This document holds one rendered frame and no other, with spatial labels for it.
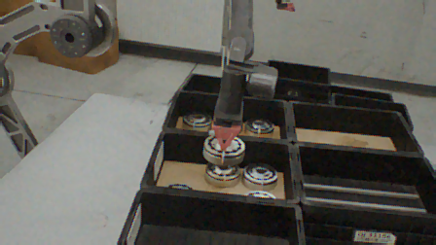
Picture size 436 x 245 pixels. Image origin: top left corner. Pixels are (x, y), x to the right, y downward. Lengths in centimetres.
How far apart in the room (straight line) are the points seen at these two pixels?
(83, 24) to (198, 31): 287
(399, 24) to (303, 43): 83
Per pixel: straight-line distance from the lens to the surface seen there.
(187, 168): 143
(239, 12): 109
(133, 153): 175
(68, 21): 156
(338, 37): 436
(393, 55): 445
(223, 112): 111
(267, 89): 106
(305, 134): 169
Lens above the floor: 163
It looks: 27 degrees down
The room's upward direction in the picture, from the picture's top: 5 degrees clockwise
